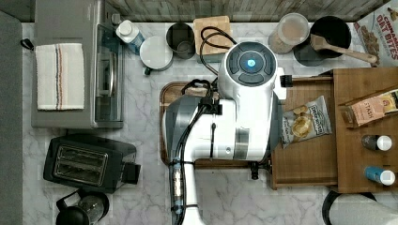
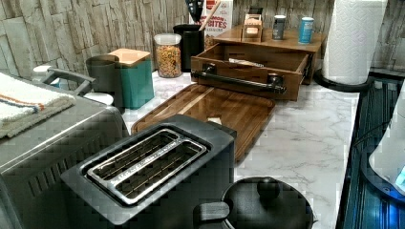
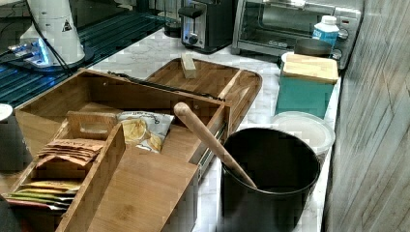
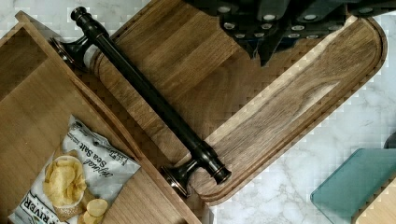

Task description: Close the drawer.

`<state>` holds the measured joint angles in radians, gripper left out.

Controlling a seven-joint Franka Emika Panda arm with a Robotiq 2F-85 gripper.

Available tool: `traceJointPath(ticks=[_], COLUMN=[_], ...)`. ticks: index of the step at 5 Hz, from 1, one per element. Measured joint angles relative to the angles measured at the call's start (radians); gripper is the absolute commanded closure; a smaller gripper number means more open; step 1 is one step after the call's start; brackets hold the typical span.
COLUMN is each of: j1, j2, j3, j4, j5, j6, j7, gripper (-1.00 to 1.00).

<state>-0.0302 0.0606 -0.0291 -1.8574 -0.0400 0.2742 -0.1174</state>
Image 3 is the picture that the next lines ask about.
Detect wooden organizer drawer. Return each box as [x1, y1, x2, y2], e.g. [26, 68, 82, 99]
[15, 125, 205, 232]

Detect brown tea bag packets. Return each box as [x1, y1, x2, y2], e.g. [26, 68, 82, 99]
[37, 138, 104, 167]

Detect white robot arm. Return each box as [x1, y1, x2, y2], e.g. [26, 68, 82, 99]
[20, 0, 85, 68]

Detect wooden organizer box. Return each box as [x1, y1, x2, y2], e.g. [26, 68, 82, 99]
[16, 70, 229, 155]

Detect chip snack bag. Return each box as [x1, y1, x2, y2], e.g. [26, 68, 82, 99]
[117, 111, 174, 153]

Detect wooden spoon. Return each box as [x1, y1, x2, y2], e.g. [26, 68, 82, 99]
[174, 102, 256, 189]

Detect wooden serving tray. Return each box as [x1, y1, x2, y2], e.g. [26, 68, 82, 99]
[147, 58, 262, 132]

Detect black toaster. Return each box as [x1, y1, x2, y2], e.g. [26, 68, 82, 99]
[178, 0, 238, 53]

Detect teal canister with wooden lid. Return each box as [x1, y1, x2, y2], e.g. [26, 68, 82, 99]
[276, 52, 338, 118]

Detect silver toaster oven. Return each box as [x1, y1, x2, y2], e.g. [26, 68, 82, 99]
[231, 0, 365, 70]

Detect clear lidded plastic container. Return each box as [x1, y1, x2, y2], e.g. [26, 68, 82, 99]
[273, 111, 336, 160]

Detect white blue bottle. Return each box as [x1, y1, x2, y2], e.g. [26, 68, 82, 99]
[312, 15, 339, 46]

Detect green yellow tea packets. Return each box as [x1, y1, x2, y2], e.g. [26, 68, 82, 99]
[4, 181, 81, 211]

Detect small wooden block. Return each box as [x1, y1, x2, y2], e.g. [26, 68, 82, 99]
[181, 53, 196, 78]

